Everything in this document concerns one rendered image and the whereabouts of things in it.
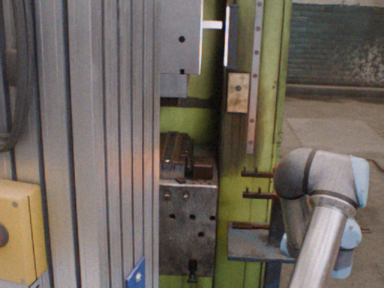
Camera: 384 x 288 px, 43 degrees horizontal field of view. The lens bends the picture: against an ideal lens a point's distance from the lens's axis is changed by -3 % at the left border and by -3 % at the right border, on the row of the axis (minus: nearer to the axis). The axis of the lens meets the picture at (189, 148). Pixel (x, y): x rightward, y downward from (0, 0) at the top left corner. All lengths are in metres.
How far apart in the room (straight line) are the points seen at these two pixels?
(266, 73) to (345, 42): 6.17
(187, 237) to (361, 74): 6.59
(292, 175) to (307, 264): 0.22
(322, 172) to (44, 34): 0.77
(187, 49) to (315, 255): 1.10
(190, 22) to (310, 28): 6.23
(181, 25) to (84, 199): 1.38
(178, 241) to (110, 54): 1.61
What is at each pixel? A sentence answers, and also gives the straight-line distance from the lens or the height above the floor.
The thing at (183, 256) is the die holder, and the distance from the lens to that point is 2.22.
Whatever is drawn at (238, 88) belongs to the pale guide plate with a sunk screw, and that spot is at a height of 1.29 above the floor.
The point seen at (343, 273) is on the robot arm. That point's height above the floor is 0.92.
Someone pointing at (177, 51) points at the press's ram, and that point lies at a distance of 1.98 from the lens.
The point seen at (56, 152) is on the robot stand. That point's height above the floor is 1.51.
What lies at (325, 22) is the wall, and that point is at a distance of 8.17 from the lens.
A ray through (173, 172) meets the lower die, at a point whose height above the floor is 0.95.
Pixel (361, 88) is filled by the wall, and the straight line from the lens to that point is 8.48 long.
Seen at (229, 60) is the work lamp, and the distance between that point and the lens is 2.09.
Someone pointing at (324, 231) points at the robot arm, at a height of 1.21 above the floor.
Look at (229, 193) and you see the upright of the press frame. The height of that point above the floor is 0.80.
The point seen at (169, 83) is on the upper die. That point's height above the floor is 1.33.
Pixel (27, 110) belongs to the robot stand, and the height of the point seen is 1.57.
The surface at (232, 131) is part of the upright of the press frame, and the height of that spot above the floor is 1.09.
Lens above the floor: 1.73
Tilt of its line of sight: 19 degrees down
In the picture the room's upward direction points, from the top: 2 degrees clockwise
